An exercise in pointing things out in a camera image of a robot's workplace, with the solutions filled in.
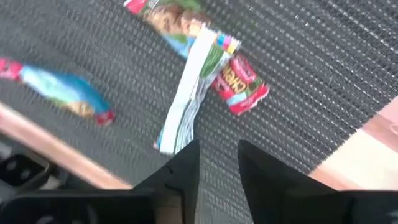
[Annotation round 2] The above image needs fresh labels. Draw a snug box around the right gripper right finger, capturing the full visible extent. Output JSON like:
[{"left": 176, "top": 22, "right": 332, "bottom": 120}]
[{"left": 238, "top": 139, "right": 398, "bottom": 224}]

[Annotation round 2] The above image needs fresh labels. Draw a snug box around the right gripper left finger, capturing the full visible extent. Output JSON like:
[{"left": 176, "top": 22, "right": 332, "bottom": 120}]
[{"left": 0, "top": 139, "right": 201, "bottom": 224}]

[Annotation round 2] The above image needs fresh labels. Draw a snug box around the red chocolate chip granola bar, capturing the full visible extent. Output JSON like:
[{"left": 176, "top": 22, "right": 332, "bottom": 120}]
[
  {"left": 123, "top": 0, "right": 213, "bottom": 60},
  {"left": 0, "top": 57, "right": 116, "bottom": 126},
  {"left": 210, "top": 52, "right": 271, "bottom": 116}
]

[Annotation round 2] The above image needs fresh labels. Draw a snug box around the white backed granola bar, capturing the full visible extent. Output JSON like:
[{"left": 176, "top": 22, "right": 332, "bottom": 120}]
[{"left": 153, "top": 27, "right": 242, "bottom": 156}]

